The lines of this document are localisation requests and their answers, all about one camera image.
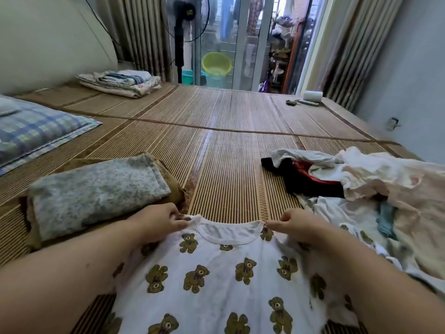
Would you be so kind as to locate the pile of clothes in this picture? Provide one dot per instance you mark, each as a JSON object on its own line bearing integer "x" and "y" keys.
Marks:
{"x": 410, "y": 191}

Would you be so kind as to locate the black red garment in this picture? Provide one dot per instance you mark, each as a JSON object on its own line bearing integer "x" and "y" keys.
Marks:
{"x": 306, "y": 181}

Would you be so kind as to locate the light blue garment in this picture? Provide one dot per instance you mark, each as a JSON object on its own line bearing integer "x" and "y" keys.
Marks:
{"x": 386, "y": 219}

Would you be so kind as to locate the person's left forearm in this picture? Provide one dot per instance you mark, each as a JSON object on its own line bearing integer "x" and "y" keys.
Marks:
{"x": 62, "y": 281}

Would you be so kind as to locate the blue plaid pillow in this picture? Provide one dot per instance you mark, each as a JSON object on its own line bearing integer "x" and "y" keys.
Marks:
{"x": 35, "y": 132}

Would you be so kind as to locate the yellow green basin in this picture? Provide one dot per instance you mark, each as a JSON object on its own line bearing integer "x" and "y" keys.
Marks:
{"x": 217, "y": 63}

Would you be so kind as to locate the folded striped blanket stack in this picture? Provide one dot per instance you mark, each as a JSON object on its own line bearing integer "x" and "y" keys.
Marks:
{"x": 118, "y": 83}

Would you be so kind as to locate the olive tan shorts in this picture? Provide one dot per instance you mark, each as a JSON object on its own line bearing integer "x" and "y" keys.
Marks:
{"x": 175, "y": 185}

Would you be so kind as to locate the pale grey garment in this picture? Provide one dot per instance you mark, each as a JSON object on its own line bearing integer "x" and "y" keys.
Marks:
{"x": 306, "y": 156}

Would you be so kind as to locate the small teal bucket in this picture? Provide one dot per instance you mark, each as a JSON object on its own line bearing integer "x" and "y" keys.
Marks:
{"x": 188, "y": 78}

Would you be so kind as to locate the beige patterned curtain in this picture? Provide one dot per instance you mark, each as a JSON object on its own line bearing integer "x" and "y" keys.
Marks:
{"x": 361, "y": 45}
{"x": 139, "y": 31}

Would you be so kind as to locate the cluttered balcony shelf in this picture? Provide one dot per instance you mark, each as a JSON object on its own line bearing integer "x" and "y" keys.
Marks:
{"x": 281, "y": 59}

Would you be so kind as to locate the white bear print garment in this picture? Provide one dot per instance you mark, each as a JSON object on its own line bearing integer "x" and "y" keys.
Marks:
{"x": 229, "y": 295}

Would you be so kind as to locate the small dark object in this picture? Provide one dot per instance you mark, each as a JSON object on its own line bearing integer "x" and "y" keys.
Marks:
{"x": 290, "y": 102}

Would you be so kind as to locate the person's right forearm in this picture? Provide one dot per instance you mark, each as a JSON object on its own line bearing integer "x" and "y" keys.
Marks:
{"x": 382, "y": 288}

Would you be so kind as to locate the person's left hand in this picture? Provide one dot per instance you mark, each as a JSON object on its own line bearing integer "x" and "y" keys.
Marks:
{"x": 160, "y": 220}

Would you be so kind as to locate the cream padded headboard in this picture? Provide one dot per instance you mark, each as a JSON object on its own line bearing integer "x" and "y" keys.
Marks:
{"x": 48, "y": 38}

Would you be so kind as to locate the person's right hand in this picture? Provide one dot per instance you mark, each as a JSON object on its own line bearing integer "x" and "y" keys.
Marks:
{"x": 300, "y": 224}

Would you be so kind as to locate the grey patterned garment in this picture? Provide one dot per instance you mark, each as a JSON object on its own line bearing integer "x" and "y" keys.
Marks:
{"x": 90, "y": 191}

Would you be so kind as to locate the white paper roll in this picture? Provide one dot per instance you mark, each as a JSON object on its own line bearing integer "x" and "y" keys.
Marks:
{"x": 313, "y": 96}

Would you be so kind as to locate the white wall socket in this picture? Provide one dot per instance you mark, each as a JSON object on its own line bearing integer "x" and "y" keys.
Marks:
{"x": 393, "y": 123}

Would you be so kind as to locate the bamboo bed mat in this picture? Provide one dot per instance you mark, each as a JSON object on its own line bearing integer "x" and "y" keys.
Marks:
{"x": 222, "y": 142}

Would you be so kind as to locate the sliding glass balcony door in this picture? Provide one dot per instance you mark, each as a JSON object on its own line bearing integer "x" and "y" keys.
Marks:
{"x": 250, "y": 38}

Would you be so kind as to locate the plain white garment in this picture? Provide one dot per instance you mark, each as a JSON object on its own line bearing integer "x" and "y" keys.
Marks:
{"x": 334, "y": 208}

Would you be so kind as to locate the black standing fan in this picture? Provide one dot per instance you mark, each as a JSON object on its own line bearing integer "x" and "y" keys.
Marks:
{"x": 182, "y": 17}

